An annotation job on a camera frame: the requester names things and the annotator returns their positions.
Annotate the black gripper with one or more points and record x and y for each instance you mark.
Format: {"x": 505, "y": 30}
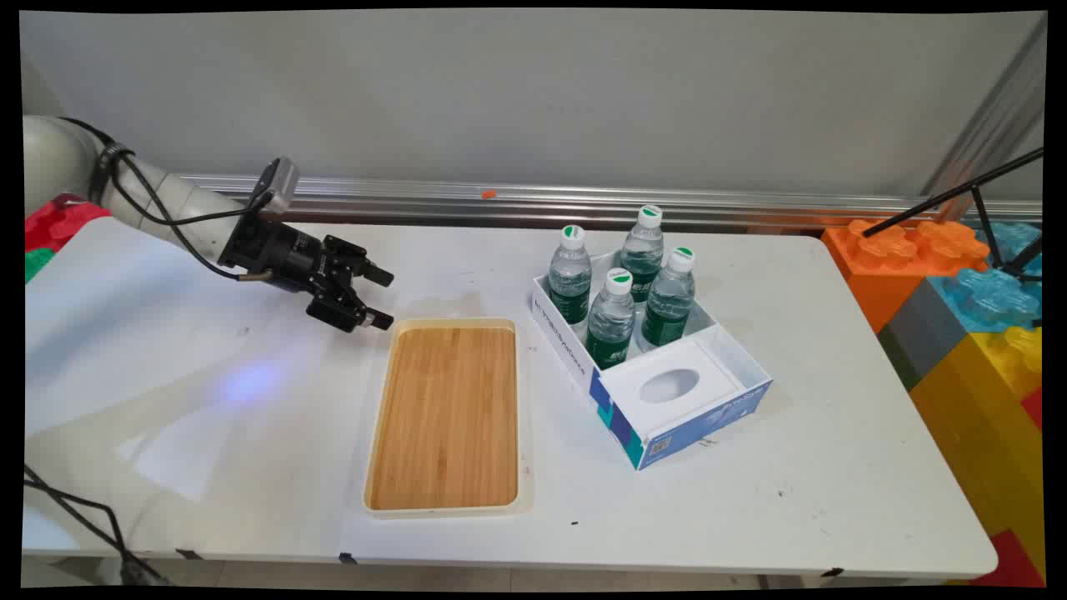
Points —
{"x": 279, "y": 250}

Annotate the green label water bottle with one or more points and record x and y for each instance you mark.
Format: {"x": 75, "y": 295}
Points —
{"x": 570, "y": 283}
{"x": 610, "y": 325}
{"x": 668, "y": 304}
{"x": 643, "y": 254}

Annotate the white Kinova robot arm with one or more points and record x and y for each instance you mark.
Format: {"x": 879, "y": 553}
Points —
{"x": 67, "y": 158}

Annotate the bamboo tray with cream rim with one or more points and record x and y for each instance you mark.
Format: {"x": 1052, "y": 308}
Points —
{"x": 446, "y": 417}

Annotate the white and blue cardboard box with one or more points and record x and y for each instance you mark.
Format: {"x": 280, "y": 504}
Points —
{"x": 621, "y": 387}

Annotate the red toy building block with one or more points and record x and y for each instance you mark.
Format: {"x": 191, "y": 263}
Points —
{"x": 62, "y": 221}
{"x": 1034, "y": 407}
{"x": 1013, "y": 562}

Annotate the green toy building block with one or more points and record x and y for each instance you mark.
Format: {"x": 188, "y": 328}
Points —
{"x": 35, "y": 265}

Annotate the orange toy building block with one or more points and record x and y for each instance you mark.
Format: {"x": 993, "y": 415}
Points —
{"x": 884, "y": 267}

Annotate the grey toy building block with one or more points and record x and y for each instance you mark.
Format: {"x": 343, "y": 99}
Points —
{"x": 925, "y": 333}

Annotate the black tripod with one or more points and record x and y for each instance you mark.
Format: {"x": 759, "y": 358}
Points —
{"x": 942, "y": 198}

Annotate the light blue toy building block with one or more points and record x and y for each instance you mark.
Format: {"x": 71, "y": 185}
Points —
{"x": 992, "y": 296}

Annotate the yellow toy building block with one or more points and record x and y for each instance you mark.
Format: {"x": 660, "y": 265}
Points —
{"x": 984, "y": 417}

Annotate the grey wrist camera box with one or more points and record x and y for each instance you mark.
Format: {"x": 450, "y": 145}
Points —
{"x": 282, "y": 179}

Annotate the aluminium wall rail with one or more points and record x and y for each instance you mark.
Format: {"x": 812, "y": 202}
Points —
{"x": 583, "y": 204}

